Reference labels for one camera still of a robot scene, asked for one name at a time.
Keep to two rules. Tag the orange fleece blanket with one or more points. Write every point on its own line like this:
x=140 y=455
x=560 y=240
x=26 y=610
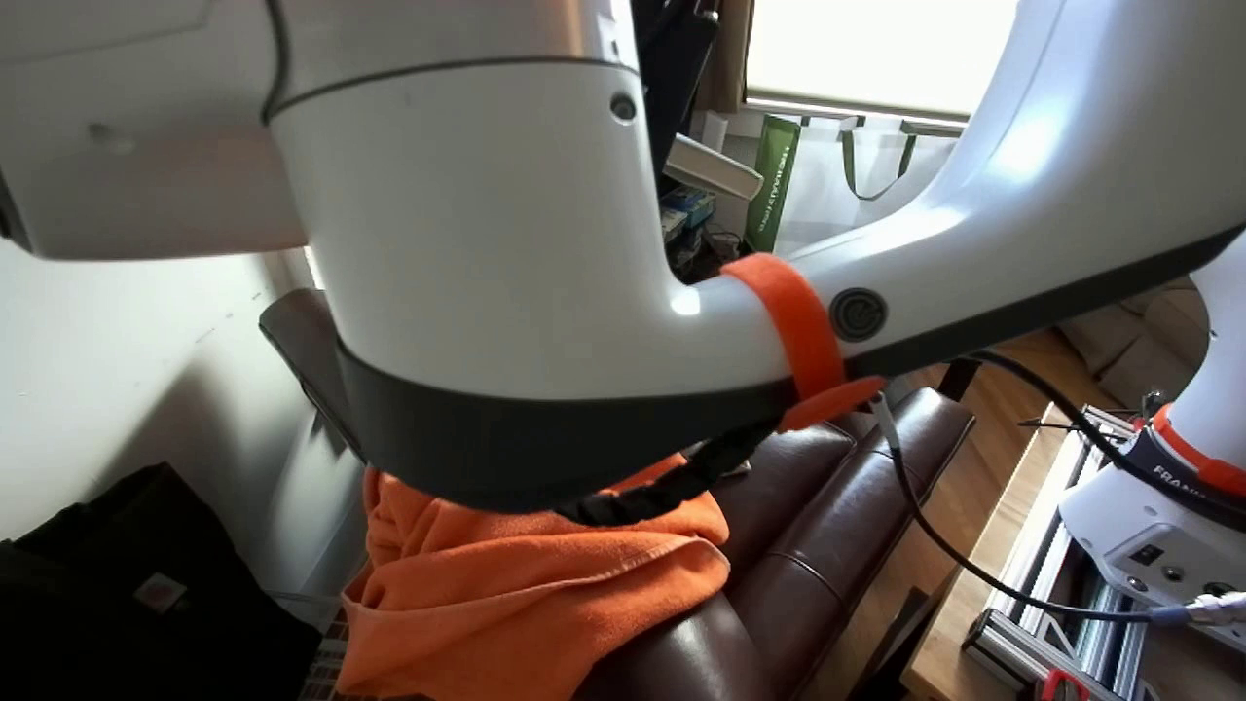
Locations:
x=519 y=595

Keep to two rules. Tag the brown leather sofa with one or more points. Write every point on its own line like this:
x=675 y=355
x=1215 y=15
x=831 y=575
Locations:
x=802 y=546

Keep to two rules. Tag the black fabric bag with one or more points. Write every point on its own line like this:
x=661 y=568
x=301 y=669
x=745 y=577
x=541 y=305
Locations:
x=81 y=623

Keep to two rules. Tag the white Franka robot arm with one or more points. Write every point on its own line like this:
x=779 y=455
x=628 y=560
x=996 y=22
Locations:
x=452 y=233

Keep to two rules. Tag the black flat television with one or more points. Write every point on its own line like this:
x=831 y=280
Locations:
x=675 y=50

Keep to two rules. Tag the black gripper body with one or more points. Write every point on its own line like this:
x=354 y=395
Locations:
x=675 y=479

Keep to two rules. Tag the aluminium rail frame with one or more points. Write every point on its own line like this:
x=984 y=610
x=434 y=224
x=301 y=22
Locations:
x=1037 y=623

